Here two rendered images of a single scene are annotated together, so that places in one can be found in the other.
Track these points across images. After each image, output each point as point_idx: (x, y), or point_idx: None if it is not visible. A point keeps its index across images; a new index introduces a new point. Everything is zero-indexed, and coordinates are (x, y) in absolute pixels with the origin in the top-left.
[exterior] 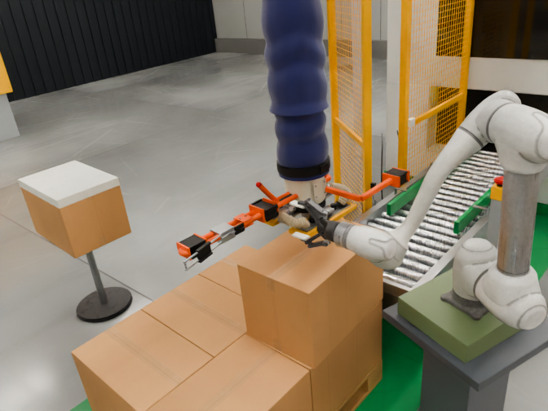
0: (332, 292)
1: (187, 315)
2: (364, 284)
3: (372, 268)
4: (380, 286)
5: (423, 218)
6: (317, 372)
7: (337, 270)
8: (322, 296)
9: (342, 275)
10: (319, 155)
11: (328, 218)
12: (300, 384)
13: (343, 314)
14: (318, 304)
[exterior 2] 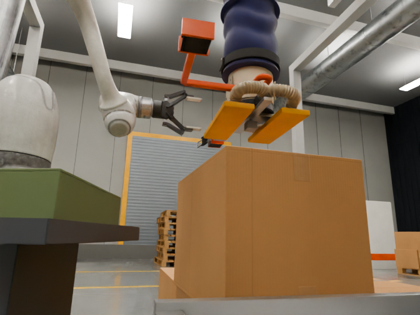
0: (185, 199)
1: None
2: (204, 232)
3: (211, 213)
4: (220, 279)
5: (94, 72)
6: None
7: (189, 174)
8: (181, 195)
9: (190, 185)
10: (223, 52)
11: (164, 100)
12: (173, 287)
13: (188, 249)
14: (179, 202)
